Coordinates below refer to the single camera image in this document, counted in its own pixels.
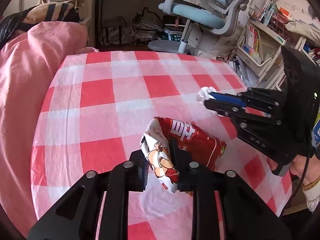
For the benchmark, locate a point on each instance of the cream cloth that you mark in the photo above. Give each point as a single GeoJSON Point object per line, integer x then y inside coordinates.
{"type": "Point", "coordinates": [305, 30]}

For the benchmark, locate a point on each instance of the red white checkered tablecloth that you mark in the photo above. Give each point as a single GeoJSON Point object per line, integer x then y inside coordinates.
{"type": "Point", "coordinates": [125, 92]}

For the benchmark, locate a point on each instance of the pink blanket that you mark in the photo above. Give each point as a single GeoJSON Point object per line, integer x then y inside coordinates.
{"type": "Point", "coordinates": [30, 80]}

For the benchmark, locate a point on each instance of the person's right hand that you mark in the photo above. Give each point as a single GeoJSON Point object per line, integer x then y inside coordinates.
{"type": "Point", "coordinates": [302, 170]}

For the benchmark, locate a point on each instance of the row of thin colourful books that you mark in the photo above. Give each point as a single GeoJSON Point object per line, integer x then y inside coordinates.
{"type": "Point", "coordinates": [251, 37]}

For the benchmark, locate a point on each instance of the white tote bag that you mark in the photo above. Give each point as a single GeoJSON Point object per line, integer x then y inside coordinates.
{"type": "Point", "coordinates": [225, 45]}

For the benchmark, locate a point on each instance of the small white tissue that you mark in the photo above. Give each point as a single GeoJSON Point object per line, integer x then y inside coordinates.
{"type": "Point", "coordinates": [205, 92]}

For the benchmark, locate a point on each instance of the grey blue desk chair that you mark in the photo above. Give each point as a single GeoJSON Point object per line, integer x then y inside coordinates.
{"type": "Point", "coordinates": [200, 12]}

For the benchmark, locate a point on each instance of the black puffer jacket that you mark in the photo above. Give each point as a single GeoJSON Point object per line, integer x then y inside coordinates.
{"type": "Point", "coordinates": [10, 27]}

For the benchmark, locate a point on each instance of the tan striped cloth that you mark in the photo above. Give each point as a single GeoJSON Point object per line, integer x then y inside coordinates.
{"type": "Point", "coordinates": [50, 12]}

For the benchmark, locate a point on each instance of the red snack packet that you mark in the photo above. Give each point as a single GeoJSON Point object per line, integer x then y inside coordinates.
{"type": "Point", "coordinates": [200, 142]}

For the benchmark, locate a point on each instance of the white bookshelf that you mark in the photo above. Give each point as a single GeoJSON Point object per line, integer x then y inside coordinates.
{"type": "Point", "coordinates": [271, 45]}

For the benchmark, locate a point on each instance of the plastic bag of papers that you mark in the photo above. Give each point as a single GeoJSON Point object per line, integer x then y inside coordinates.
{"type": "Point", "coordinates": [147, 30]}

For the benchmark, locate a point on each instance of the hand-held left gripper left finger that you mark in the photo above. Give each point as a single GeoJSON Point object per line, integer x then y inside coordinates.
{"type": "Point", "coordinates": [140, 170]}

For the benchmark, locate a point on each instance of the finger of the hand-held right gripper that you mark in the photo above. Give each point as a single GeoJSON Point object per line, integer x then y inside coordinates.
{"type": "Point", "coordinates": [230, 99]}
{"type": "Point", "coordinates": [225, 110]}

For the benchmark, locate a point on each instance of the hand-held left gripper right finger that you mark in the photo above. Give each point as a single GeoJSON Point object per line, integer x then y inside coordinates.
{"type": "Point", "coordinates": [181, 165]}

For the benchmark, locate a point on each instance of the row of tall upright books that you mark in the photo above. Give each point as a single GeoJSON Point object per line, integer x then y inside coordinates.
{"type": "Point", "coordinates": [265, 2]}

